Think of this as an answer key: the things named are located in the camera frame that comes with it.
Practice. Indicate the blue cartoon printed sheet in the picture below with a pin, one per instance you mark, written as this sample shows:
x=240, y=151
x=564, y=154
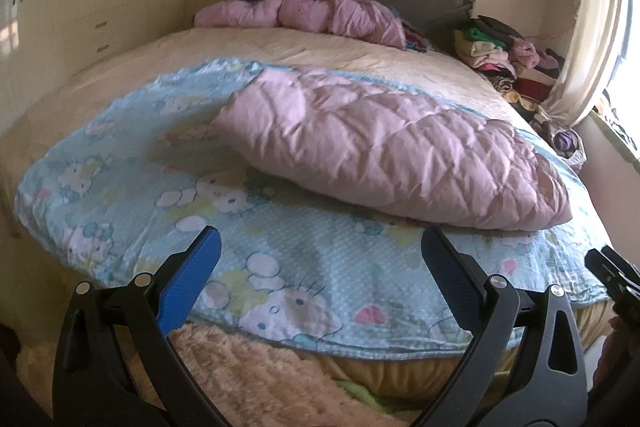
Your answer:
x=300, y=247

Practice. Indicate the cream wardrobe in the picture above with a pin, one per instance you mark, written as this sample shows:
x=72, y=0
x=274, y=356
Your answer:
x=75, y=7

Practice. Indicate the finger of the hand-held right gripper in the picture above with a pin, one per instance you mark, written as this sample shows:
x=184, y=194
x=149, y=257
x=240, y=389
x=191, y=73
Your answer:
x=622, y=279

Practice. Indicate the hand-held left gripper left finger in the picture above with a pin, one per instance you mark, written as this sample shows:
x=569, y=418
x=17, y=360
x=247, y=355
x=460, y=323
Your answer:
x=187, y=282

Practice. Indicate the bag of clothes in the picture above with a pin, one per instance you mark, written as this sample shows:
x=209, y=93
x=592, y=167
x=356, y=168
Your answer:
x=565, y=139

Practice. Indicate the crumpled pink quilted garment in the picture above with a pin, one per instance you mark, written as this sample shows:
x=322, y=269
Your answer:
x=310, y=9

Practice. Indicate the pile of folded clothes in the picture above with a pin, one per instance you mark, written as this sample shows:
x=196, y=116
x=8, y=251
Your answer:
x=480, y=47

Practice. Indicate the pink quilted jacket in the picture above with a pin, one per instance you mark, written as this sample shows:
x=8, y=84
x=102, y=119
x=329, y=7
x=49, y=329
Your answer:
x=375, y=147

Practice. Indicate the bed with beige cover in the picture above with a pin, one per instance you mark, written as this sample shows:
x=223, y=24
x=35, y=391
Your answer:
x=250, y=47

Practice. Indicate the green fuzzy cloth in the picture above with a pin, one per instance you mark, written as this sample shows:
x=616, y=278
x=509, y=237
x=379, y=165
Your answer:
x=360, y=394

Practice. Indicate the window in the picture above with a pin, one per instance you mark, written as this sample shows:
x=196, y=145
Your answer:
x=630, y=57

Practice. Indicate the fluffy beige rug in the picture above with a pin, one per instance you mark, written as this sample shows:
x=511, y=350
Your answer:
x=250, y=372

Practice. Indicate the multicoloured striped cloth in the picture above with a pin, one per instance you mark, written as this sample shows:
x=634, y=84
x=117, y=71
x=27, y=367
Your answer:
x=415, y=37

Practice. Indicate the cream curtain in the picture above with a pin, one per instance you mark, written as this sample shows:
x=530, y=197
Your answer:
x=590, y=32

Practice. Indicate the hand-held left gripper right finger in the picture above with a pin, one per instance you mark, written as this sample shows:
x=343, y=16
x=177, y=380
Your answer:
x=457, y=292

